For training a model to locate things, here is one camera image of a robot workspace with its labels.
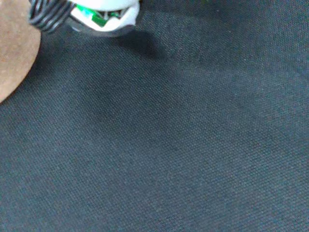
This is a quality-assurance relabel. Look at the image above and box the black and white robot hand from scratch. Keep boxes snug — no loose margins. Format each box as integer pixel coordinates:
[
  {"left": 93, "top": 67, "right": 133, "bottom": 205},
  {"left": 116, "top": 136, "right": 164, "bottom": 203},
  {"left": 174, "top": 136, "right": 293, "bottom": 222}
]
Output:
[{"left": 28, "top": 0, "right": 141, "bottom": 34}]

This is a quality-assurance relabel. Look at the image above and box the black bench cloth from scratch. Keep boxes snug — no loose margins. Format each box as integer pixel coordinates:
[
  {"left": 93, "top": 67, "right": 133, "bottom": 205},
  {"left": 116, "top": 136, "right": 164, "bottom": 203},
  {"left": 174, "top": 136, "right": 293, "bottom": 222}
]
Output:
[{"left": 0, "top": 0, "right": 309, "bottom": 232}]

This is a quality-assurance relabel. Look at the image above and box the cork ring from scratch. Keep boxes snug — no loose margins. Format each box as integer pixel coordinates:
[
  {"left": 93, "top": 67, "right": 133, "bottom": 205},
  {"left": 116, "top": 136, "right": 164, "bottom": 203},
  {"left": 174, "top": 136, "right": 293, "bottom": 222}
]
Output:
[{"left": 0, "top": 0, "right": 42, "bottom": 104}]

